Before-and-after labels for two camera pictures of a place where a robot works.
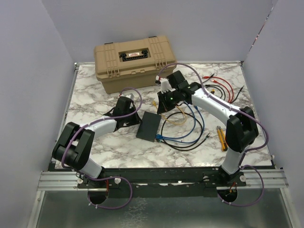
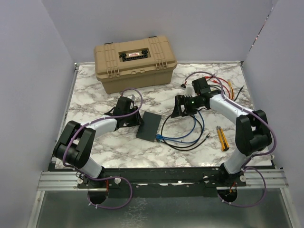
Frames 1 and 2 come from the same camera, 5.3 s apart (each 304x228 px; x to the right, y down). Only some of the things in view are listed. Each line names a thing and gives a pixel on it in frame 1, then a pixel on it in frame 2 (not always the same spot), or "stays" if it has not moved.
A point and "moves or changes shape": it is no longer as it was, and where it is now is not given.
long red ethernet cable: x=207 y=77 stays
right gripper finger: x=162 y=107 to x=177 y=112
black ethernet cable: x=238 y=94 stays
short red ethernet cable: x=213 y=80 stays
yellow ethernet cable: x=154 y=102 moves or changes shape
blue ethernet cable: x=192 y=141 stays
